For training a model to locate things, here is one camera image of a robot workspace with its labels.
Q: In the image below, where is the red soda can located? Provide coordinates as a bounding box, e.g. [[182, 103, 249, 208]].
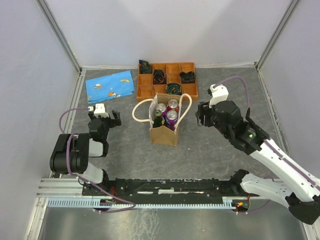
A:
[[167, 98, 180, 113]]

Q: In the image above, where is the purple soda can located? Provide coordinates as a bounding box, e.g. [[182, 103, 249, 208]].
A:
[[154, 103, 168, 119], [165, 110, 179, 131]]

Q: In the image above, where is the green glass bottle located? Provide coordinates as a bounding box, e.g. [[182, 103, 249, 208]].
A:
[[153, 109, 165, 128]]

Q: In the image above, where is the brown canvas bag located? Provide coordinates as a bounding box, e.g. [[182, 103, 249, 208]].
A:
[[132, 93, 193, 146]]

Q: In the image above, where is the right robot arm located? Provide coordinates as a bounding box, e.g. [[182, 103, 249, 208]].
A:
[[165, 100, 320, 225]]

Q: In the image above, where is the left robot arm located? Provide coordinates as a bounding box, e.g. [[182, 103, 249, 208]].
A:
[[49, 109, 122, 195]]

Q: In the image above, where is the blue space-print cloth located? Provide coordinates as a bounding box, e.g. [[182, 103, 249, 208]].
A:
[[85, 70, 135, 104]]

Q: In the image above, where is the black rolled sock right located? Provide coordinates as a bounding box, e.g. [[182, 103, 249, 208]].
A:
[[179, 71, 196, 84]]

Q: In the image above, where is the dark rolled sock front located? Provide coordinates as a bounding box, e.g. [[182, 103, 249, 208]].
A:
[[165, 82, 182, 96]]

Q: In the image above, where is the wooden compartment tray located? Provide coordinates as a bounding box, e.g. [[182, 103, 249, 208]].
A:
[[136, 62, 199, 102]]

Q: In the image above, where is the dark rolled sock middle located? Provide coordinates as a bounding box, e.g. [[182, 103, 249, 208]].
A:
[[153, 69, 167, 85]]

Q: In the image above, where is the dark rolled sock top-left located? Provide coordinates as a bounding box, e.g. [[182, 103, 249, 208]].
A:
[[138, 59, 153, 74]]

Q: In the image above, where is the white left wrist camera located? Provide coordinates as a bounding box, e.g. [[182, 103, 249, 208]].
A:
[[93, 103, 110, 118]]

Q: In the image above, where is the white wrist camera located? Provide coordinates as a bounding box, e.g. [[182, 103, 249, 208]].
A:
[[209, 84, 229, 108], [93, 103, 110, 118]]

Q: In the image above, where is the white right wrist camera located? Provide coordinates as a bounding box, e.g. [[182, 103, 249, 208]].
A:
[[209, 84, 229, 108]]

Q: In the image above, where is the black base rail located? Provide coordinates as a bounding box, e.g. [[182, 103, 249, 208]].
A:
[[98, 178, 249, 199]]

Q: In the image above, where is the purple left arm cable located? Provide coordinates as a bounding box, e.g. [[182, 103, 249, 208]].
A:
[[58, 106, 137, 214]]

